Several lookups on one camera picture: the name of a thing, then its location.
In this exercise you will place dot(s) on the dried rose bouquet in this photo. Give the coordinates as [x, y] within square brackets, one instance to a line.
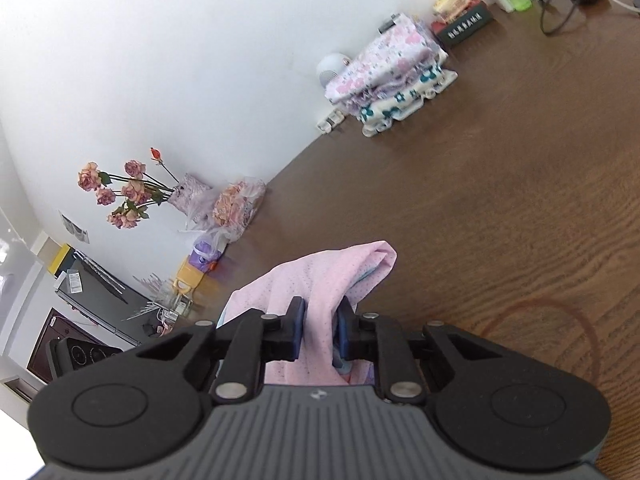
[132, 190]

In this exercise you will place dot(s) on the yellow box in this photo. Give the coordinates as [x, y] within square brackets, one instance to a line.
[61, 260]

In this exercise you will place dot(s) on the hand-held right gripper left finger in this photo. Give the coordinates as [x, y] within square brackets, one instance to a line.
[299, 327]

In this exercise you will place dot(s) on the clear bag of snacks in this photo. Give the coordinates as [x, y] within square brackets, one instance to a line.
[235, 205]

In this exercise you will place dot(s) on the pink and blue mesh garment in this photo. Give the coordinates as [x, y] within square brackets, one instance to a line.
[320, 280]

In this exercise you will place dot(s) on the black appliance with dial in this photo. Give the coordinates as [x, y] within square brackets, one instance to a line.
[75, 355]

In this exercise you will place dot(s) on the black and red printed box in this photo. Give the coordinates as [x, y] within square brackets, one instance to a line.
[465, 27]

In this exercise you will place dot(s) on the small white plastic holder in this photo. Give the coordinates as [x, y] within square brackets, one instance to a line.
[330, 121]

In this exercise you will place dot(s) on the yellow cup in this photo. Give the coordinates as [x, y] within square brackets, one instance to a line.
[190, 272]

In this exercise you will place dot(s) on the white round speaker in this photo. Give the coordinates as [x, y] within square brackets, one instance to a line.
[330, 67]

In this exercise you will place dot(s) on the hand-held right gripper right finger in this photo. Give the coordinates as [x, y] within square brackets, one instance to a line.
[342, 335]

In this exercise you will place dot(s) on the wrapped flower vase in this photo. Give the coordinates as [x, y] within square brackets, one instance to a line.
[187, 192]

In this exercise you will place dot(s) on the black and white device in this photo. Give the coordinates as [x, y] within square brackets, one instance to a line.
[387, 25]

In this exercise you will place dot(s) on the grey refrigerator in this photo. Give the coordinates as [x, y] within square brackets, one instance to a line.
[100, 300]

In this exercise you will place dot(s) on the purple packet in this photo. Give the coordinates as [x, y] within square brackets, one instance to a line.
[205, 255]

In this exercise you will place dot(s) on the stack of folded floral clothes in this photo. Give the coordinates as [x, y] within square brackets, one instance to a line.
[400, 102]

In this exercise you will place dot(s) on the pink floral folded cloth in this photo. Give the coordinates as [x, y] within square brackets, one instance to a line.
[385, 55]

